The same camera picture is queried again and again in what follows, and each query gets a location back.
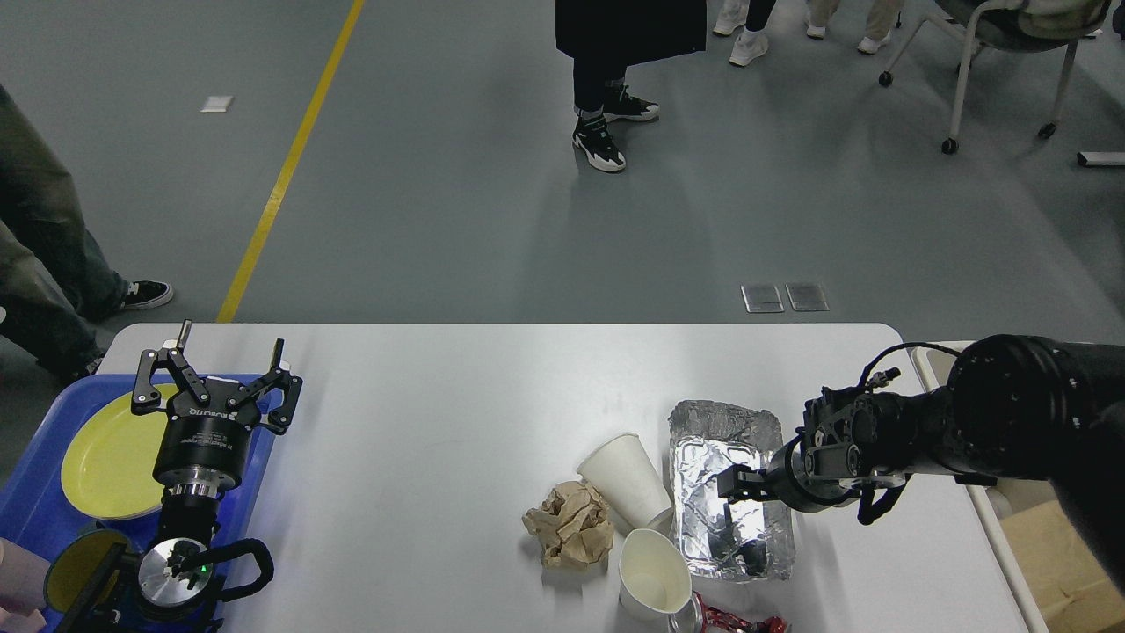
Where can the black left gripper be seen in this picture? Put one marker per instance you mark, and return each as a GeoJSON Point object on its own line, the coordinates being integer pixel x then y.
{"type": "Point", "coordinates": [206, 444]}

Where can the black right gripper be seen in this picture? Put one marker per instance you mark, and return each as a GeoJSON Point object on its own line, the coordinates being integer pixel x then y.
{"type": "Point", "coordinates": [785, 479]}

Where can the aluminium foil tray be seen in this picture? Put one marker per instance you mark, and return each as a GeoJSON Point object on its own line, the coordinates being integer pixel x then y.
{"type": "Point", "coordinates": [736, 541]}

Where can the yellow plate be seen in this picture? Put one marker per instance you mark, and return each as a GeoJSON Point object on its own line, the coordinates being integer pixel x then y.
{"type": "Point", "coordinates": [114, 450]}

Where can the brown paper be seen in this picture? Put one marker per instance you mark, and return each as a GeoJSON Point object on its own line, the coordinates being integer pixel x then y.
{"type": "Point", "coordinates": [572, 526]}

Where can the pink mug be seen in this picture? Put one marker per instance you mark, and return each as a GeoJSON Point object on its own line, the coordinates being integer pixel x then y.
{"type": "Point", "coordinates": [23, 576]}

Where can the brown paper bag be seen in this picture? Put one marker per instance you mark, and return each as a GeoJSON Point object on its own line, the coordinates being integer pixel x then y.
{"type": "Point", "coordinates": [1070, 588]}

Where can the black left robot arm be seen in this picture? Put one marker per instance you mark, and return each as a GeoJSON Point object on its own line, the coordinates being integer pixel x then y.
{"type": "Point", "coordinates": [100, 583]}

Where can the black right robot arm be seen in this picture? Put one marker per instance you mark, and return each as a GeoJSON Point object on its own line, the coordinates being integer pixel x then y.
{"type": "Point", "coordinates": [1013, 406]}

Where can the lying white paper cup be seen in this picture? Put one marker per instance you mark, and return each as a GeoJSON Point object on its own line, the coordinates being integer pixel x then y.
{"type": "Point", "coordinates": [626, 477]}

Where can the upright white paper cup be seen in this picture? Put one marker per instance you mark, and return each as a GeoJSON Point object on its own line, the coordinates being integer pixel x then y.
{"type": "Point", "coordinates": [654, 576]}

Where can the person in jeans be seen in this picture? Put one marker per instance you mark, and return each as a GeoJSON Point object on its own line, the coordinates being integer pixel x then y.
{"type": "Point", "coordinates": [55, 280]}

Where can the left floor socket plate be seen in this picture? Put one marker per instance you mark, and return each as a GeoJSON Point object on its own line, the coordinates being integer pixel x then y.
{"type": "Point", "coordinates": [762, 299]}

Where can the floor socket plate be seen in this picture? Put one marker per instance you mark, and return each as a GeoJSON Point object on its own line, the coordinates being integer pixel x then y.
{"type": "Point", "coordinates": [807, 297]}
{"type": "Point", "coordinates": [762, 299]}

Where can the right floor socket plate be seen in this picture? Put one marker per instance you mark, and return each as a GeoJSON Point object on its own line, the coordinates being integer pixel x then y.
{"type": "Point", "coordinates": [807, 297]}

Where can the blue plastic tray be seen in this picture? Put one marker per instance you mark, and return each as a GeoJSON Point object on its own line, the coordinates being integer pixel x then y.
{"type": "Point", "coordinates": [36, 515]}

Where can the beige plastic bin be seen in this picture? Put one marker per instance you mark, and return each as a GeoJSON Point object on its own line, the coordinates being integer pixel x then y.
{"type": "Point", "coordinates": [932, 368]}

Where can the white paper on floor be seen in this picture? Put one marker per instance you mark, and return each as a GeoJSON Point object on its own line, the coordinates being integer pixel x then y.
{"type": "Point", "coordinates": [217, 104]}

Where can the person in white sneakers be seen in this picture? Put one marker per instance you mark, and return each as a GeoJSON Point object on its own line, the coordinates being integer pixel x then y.
{"type": "Point", "coordinates": [753, 17]}

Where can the person in black coat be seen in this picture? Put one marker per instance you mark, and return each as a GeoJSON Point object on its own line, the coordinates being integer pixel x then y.
{"type": "Point", "coordinates": [604, 39]}

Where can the white bar on floor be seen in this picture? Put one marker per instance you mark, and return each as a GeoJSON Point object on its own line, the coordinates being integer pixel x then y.
{"type": "Point", "coordinates": [1101, 159]}

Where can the person in beige trousers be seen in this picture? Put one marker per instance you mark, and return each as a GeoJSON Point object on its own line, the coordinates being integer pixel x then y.
{"type": "Point", "coordinates": [881, 19]}

